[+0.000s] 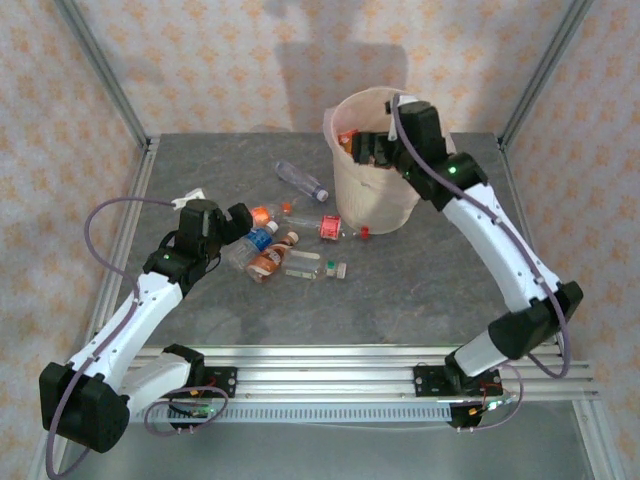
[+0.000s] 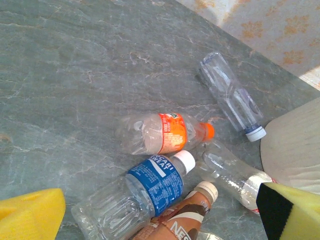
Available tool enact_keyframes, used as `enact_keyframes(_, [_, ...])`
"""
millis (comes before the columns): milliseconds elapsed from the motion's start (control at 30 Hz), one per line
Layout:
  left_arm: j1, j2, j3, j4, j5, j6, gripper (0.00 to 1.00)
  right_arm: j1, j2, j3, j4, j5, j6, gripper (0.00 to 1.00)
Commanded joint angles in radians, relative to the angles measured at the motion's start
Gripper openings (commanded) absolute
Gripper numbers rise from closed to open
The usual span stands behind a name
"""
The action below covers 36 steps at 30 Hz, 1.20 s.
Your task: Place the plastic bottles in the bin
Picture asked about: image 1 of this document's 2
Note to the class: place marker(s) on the left black mount plate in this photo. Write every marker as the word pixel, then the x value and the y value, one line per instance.
pixel 225 382

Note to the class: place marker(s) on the clear ribbed white cap bottle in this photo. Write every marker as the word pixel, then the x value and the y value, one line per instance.
pixel 300 180

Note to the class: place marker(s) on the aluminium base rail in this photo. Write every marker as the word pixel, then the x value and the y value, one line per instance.
pixel 325 375

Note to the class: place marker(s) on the base circuit board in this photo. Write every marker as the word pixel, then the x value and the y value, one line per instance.
pixel 200 411
pixel 492 404

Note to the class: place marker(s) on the red label red cap bottle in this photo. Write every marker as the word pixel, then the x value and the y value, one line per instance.
pixel 330 226

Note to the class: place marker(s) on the right base circuit board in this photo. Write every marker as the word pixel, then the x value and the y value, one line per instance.
pixel 492 404

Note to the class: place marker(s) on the aluminium side rail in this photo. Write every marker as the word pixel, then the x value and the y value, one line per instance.
pixel 505 160
pixel 135 200

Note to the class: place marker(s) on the blue label white cap bottle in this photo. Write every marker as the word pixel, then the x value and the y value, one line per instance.
pixel 255 240

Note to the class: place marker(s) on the right black mount plate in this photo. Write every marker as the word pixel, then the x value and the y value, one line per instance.
pixel 427 382

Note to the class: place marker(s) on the left base circuit board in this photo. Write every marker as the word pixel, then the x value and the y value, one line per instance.
pixel 200 411

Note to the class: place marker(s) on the aluminium frame leg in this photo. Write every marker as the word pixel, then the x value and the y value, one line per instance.
pixel 597 450

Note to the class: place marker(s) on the black mount plate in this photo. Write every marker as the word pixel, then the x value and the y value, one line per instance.
pixel 225 382
pixel 427 382

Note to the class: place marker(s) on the aluminium frame post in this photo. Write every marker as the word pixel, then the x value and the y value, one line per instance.
pixel 545 70
pixel 105 75

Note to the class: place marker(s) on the brown label orange cap bottle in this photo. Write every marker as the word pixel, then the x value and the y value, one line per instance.
pixel 267 260

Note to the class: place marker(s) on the pale pink waste bin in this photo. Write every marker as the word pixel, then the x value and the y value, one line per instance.
pixel 370 200

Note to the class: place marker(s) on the clear square bottle green cap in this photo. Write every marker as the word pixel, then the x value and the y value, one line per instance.
pixel 305 265

